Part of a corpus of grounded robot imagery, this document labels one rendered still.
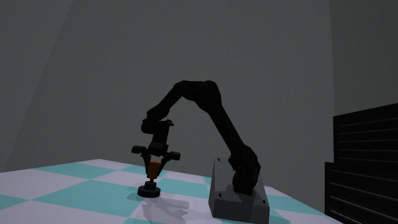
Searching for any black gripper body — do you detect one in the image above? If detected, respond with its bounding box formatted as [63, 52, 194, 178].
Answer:
[131, 135, 181, 160]

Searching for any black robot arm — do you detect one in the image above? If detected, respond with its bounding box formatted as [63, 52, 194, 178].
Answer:
[141, 80, 261, 196]

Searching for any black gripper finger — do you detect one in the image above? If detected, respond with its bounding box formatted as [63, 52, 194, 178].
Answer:
[141, 155, 151, 174]
[157, 159, 171, 176]

